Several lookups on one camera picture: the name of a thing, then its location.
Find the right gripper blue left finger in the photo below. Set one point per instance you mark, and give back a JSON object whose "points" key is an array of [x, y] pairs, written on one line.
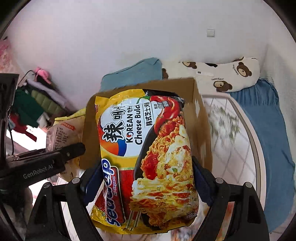
{"points": [[79, 193]]}

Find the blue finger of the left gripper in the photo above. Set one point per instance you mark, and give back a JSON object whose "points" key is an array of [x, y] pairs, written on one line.
{"points": [[68, 153]]}

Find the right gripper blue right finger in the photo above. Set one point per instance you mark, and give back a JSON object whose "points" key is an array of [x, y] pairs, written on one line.
{"points": [[215, 192]]}

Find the yellow Korean cheese noodle pack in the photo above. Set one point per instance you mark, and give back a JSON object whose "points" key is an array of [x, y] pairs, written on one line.
{"points": [[146, 160]]}

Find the clear beige biscuit packet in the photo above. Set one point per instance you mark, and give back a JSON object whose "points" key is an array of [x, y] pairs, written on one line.
{"points": [[63, 134]]}

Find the white diamond pattern folding table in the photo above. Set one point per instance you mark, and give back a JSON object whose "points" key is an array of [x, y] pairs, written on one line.
{"points": [[237, 158]]}

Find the pile of clothes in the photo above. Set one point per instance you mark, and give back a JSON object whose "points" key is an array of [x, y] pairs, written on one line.
{"points": [[35, 105]]}

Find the blue bed sheet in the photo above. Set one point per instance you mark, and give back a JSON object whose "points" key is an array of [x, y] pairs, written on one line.
{"points": [[262, 106]]}

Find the cardboard milk carton box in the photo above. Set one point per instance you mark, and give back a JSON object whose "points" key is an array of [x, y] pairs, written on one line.
{"points": [[196, 118]]}

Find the white bear print pillow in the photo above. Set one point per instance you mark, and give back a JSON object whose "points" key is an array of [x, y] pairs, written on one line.
{"points": [[210, 77]]}

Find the light blue folded towel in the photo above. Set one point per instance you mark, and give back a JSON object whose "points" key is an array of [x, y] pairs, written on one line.
{"points": [[143, 71]]}

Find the white wall switch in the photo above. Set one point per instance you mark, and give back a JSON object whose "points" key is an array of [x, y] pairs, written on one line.
{"points": [[210, 33]]}

